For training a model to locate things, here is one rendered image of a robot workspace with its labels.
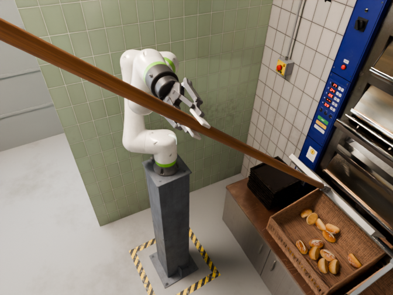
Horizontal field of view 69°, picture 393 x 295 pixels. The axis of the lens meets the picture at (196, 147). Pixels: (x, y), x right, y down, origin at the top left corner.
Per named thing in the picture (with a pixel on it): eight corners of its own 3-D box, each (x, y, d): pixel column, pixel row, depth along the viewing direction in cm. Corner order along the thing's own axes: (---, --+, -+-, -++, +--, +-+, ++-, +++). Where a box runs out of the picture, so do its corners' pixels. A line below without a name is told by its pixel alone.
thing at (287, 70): (282, 68, 215) (285, 56, 208) (291, 74, 208) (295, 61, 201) (274, 71, 212) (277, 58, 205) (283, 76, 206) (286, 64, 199)
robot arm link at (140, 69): (131, 41, 93) (162, 45, 99) (126, 76, 100) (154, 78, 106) (145, 58, 84) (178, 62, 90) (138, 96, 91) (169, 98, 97)
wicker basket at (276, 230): (314, 204, 224) (326, 181, 206) (375, 268, 187) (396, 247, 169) (264, 227, 208) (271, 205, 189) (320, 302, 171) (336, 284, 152)
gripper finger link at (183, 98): (179, 98, 83) (181, 93, 83) (200, 113, 76) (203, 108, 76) (169, 92, 81) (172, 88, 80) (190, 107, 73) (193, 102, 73)
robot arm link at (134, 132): (127, 146, 163) (124, 48, 144) (155, 148, 162) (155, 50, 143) (119, 154, 151) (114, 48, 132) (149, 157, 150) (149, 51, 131)
